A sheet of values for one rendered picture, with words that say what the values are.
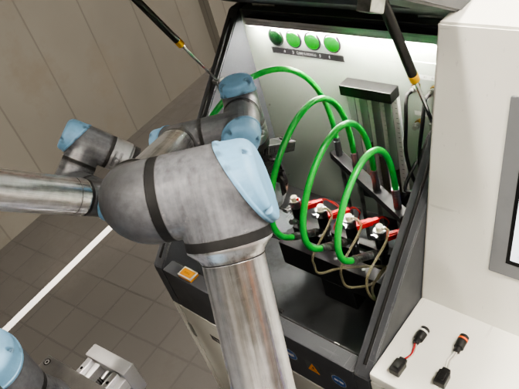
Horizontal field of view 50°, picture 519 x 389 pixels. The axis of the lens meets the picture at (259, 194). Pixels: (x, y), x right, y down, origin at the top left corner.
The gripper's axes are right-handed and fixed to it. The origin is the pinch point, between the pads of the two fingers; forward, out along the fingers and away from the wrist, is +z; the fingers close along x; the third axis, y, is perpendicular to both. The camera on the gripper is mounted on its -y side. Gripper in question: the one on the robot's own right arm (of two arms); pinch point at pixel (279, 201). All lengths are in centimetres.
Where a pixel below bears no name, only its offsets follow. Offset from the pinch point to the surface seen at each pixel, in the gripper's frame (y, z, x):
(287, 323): 20.3, 16.5, 13.8
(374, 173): -14.0, -3.9, 19.0
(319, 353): 22.9, 16.5, 24.7
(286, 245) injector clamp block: 2.2, 13.6, 0.1
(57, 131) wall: -52, 73, -250
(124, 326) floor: 16, 112, -118
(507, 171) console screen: -7, -20, 52
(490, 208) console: -5, -12, 50
